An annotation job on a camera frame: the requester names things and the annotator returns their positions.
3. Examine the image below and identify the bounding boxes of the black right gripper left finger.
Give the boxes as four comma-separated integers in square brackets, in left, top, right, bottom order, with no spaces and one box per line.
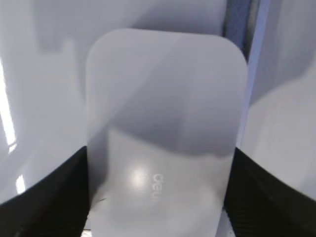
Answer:
[0,147,90,237]

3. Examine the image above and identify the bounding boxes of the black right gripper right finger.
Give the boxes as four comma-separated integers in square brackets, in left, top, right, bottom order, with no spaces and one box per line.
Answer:
[224,148,316,237]

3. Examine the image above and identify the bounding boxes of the white board eraser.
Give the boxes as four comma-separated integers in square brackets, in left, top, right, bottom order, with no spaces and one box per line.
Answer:
[86,29,248,237]

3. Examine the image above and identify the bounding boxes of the white board with aluminium frame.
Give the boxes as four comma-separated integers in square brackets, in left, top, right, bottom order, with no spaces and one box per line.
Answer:
[0,0,316,204]

